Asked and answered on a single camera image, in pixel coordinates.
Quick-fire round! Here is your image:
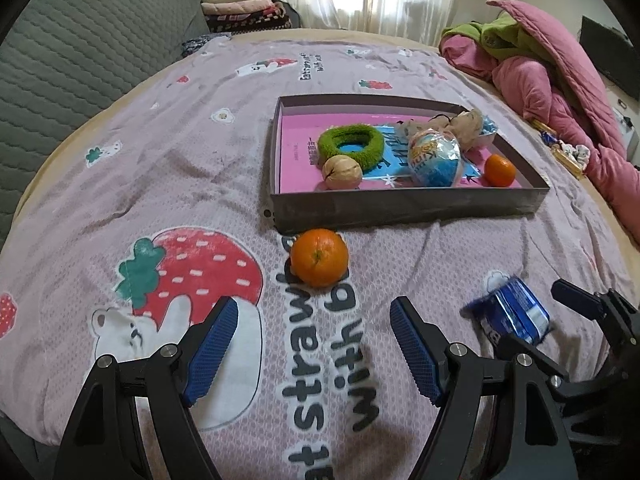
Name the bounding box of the pink folded blanket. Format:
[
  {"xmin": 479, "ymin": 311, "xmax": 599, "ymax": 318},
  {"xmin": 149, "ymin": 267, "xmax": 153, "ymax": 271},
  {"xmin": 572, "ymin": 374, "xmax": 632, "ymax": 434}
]
[{"xmin": 202, "ymin": 0, "xmax": 275, "ymax": 16}]

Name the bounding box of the yellow packaged snack strip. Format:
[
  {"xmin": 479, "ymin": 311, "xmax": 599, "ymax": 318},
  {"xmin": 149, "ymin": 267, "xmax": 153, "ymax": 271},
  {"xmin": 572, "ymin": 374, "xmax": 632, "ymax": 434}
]
[{"xmin": 529, "ymin": 117, "xmax": 586, "ymax": 181}]

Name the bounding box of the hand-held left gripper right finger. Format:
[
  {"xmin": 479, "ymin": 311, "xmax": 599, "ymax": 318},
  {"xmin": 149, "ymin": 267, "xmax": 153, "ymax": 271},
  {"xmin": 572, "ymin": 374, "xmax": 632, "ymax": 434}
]
[{"xmin": 389, "ymin": 296, "xmax": 576, "ymax": 480}]

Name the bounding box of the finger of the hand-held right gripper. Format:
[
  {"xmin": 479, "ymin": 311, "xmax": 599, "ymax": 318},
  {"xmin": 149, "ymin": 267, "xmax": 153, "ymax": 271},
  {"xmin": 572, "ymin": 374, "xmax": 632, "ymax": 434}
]
[
  {"xmin": 492, "ymin": 331, "xmax": 608, "ymax": 413},
  {"xmin": 551, "ymin": 279, "xmax": 640, "ymax": 358}
]

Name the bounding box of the small white plush toy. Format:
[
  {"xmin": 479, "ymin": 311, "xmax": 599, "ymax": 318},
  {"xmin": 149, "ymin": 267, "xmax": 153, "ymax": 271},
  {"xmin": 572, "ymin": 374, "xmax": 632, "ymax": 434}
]
[{"xmin": 561, "ymin": 142, "xmax": 592, "ymax": 171}]

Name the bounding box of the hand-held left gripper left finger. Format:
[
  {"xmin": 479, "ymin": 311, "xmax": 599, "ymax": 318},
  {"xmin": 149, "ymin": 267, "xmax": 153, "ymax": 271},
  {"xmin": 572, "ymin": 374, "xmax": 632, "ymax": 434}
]
[{"xmin": 57, "ymin": 296, "xmax": 240, "ymax": 480}]

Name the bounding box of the blue floral cloth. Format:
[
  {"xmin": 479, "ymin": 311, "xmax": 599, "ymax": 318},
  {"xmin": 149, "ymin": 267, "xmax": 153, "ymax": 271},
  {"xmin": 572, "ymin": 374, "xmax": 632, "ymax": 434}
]
[{"xmin": 180, "ymin": 32, "xmax": 232, "ymax": 59}]

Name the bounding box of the small orange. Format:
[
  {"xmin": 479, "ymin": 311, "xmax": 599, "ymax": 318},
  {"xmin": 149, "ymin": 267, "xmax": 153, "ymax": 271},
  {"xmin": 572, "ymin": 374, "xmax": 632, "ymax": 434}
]
[{"xmin": 484, "ymin": 154, "xmax": 517, "ymax": 188}]

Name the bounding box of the walnut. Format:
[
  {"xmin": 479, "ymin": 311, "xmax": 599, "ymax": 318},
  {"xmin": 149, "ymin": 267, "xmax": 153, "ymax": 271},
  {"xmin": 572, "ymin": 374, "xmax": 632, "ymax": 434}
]
[{"xmin": 321, "ymin": 155, "xmax": 363, "ymax": 191}]

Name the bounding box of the beige plush toy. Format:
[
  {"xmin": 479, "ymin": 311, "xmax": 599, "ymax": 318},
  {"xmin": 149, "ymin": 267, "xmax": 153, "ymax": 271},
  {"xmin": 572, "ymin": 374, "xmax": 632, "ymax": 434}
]
[{"xmin": 395, "ymin": 108, "xmax": 485, "ymax": 153}]

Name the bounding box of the pink strawberry bear printed blanket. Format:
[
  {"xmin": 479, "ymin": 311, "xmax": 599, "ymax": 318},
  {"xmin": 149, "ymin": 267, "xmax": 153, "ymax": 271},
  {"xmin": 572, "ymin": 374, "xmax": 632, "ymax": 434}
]
[{"xmin": 0, "ymin": 35, "xmax": 637, "ymax": 480}]

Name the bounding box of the blue biscuit packet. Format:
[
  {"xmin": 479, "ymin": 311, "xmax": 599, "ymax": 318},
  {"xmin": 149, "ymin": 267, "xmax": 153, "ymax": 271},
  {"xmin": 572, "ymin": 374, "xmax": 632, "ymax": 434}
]
[{"xmin": 461, "ymin": 276, "xmax": 552, "ymax": 347}]

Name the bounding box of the green blanket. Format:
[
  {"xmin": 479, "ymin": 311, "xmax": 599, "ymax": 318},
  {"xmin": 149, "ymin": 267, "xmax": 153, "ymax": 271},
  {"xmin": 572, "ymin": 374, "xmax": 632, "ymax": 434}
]
[{"xmin": 443, "ymin": 12, "xmax": 576, "ymax": 111}]

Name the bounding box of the shallow brown cardboard box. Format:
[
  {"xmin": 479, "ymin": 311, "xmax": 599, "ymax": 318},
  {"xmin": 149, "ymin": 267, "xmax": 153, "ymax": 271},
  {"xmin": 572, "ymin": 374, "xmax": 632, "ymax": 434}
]
[{"xmin": 264, "ymin": 94, "xmax": 551, "ymax": 233}]

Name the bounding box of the green fuzzy hair scrunchie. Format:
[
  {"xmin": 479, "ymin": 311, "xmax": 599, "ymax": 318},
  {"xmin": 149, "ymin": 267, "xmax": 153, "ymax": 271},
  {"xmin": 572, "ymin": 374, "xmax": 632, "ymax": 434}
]
[{"xmin": 317, "ymin": 124, "xmax": 385, "ymax": 171}]

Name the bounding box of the folded blankets stack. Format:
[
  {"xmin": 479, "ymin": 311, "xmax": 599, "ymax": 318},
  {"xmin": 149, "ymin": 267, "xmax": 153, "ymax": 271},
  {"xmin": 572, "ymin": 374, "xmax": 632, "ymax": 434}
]
[{"xmin": 206, "ymin": 2, "xmax": 292, "ymax": 34}]

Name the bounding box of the grey quilted headboard cushion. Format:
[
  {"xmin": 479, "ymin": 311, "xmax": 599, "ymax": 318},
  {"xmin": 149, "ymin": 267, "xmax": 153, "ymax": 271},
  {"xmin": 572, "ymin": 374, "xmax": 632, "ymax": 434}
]
[{"xmin": 0, "ymin": 0, "xmax": 211, "ymax": 241}]

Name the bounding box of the pink quilt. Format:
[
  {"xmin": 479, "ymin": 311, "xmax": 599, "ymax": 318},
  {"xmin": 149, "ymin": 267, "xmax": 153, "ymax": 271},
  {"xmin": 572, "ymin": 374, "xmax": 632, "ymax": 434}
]
[{"xmin": 439, "ymin": 0, "xmax": 640, "ymax": 246}]

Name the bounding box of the black flat screen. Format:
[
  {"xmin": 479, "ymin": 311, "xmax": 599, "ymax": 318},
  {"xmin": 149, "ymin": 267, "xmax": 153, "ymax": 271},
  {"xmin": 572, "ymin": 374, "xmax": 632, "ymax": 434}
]
[{"xmin": 580, "ymin": 15, "xmax": 640, "ymax": 102}]

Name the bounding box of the clear blue white snack packet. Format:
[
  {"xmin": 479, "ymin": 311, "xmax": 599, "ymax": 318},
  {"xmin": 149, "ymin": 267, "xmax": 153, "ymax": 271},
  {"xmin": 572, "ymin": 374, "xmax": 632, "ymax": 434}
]
[{"xmin": 407, "ymin": 129, "xmax": 462, "ymax": 189}]

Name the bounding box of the large orange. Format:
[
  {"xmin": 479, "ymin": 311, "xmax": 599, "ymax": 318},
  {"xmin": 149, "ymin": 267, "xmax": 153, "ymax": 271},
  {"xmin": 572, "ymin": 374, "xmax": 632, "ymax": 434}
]
[{"xmin": 291, "ymin": 228, "xmax": 350, "ymax": 288}]

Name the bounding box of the white box device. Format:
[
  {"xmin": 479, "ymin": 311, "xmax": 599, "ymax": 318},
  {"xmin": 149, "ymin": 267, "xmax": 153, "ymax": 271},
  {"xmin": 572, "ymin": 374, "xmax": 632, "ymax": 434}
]
[{"xmin": 611, "ymin": 99, "xmax": 640, "ymax": 163}]

